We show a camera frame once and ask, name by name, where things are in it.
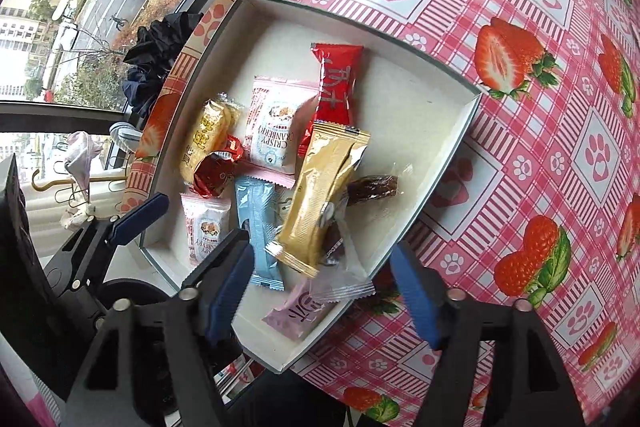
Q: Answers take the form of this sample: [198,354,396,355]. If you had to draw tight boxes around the strawberry pattern pink tablecloth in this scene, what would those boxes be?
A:
[117,0,640,427]

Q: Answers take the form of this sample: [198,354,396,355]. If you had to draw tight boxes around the gold snack bar packet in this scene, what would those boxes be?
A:
[266,121,370,279]

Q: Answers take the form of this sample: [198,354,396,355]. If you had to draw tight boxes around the red long snack packet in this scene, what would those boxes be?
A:
[297,43,363,158]

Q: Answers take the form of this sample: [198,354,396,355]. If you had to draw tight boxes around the light blue snack packet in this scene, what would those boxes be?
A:
[234,176,284,291]

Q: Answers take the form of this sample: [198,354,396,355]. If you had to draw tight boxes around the yellow rice cracker packet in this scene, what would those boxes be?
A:
[179,92,244,185]

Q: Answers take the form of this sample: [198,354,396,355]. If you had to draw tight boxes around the pale pink snack packet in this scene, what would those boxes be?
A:
[262,280,334,341]

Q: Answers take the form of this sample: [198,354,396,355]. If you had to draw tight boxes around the white crispy sandwich packet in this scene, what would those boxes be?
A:
[243,76,318,176]

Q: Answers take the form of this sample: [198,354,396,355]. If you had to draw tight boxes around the brown jerky clear packet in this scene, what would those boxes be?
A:
[309,162,412,303]

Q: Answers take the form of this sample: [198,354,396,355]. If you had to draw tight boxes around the black folded umbrella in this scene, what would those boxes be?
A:
[122,12,203,119]

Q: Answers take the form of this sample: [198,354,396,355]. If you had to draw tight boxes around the white shallow cardboard box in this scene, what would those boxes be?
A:
[140,0,480,373]

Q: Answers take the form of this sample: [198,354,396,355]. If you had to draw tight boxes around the small red candy packet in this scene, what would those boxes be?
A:
[192,134,244,198]

